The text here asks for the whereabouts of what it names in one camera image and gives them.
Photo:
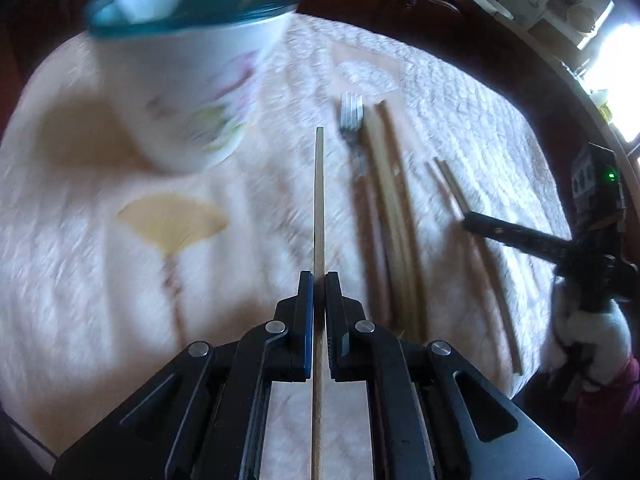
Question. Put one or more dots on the white quilted tablecloth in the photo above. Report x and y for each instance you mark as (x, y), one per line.
(150, 310)

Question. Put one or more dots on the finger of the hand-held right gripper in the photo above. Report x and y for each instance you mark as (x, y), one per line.
(500, 232)

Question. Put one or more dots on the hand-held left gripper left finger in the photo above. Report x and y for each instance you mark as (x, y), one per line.
(309, 330)

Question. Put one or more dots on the silver fork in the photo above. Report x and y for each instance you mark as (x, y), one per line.
(351, 115)

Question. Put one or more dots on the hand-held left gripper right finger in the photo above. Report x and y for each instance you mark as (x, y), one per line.
(330, 332)

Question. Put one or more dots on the white countertop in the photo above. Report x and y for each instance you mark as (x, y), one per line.
(482, 0)

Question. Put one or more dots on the beige round container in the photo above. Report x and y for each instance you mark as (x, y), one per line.
(580, 16)

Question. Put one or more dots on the white floral cup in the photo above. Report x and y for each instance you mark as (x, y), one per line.
(175, 85)

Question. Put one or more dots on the person's right hand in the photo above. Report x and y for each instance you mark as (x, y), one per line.
(595, 330)

